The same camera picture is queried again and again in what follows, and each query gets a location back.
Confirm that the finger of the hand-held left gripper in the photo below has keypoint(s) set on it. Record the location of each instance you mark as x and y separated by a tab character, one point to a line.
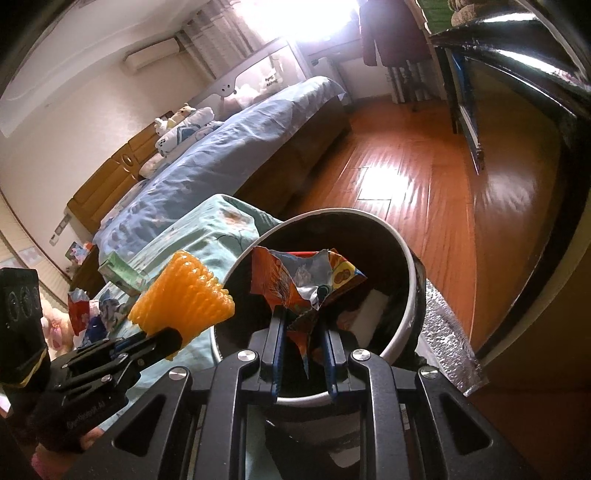
167	344
124	345

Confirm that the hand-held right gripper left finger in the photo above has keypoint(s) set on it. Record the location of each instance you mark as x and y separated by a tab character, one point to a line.
278	364

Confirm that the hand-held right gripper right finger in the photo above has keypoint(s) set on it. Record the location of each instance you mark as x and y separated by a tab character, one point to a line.
330	369

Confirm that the orange foam fruit net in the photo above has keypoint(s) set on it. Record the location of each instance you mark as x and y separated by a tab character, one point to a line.
184	295

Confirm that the red snack bag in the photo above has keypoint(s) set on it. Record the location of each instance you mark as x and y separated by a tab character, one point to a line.
78	309

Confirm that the orange snack wrapper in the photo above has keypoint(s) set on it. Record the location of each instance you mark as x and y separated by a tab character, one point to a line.
277	281

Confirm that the black trash bin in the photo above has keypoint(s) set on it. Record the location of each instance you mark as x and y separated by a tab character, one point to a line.
360	240

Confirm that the person's left hand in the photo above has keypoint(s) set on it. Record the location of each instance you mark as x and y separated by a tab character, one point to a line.
92	438

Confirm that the dark blue wrapper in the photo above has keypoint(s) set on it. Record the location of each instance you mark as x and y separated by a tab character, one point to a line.
104	318

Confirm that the cream teddy bear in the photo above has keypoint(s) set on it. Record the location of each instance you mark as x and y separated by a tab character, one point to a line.
55	327

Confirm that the green cardboard box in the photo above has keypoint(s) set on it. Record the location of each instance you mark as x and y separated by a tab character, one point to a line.
120	272

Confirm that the dark wooden nightstand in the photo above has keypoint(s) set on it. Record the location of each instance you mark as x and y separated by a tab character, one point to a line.
87	274

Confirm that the items on nightstand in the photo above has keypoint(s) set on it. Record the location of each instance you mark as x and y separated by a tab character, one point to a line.
78	253

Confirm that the teal floral blanket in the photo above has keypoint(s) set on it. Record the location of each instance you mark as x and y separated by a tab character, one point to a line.
203	230

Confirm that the silver foil mat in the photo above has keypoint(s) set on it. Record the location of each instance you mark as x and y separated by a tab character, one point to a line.
448	341

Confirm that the white sliding wardrobe door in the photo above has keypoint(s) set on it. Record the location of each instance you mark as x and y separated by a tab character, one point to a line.
18	240

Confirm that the wooden headboard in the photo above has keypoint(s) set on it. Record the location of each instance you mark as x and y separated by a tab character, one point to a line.
106	184

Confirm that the white pillow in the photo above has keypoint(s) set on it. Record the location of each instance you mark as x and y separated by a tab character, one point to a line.
152	166

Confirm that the bed with blue sheet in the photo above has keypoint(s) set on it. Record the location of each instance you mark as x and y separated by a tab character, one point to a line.
207	161

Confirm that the white blue printed bolster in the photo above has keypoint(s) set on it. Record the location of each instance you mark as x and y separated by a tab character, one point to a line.
184	131

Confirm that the cream plush toy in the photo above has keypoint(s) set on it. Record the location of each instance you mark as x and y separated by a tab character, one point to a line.
178	115

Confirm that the white plush toy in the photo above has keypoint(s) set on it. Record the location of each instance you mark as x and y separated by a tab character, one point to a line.
244	97

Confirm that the black framed blue screen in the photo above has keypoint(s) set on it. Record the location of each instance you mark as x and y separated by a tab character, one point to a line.
466	115

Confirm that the white air conditioner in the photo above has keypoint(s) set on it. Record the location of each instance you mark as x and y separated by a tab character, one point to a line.
152	54

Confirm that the white radiator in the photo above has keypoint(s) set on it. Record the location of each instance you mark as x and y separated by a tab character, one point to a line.
411	83

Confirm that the light curtain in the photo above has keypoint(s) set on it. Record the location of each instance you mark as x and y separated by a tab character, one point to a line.
217	41

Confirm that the white desk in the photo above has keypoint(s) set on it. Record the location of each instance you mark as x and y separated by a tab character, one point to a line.
332	55

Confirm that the dark hanging coat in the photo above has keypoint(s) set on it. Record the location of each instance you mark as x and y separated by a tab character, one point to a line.
392	37

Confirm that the black glossy cabinet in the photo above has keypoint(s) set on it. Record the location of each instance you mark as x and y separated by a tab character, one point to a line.
531	60

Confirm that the green storage box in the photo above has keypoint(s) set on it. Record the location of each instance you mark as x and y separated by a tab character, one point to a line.
438	11

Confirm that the beige plush toy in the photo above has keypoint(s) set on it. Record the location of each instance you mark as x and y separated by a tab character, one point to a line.
468	14

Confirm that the wall switch panel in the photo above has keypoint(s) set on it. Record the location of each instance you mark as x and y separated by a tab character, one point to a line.
59	230

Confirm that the grey bed guard rail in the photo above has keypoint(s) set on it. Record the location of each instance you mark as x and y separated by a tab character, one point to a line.
221	87

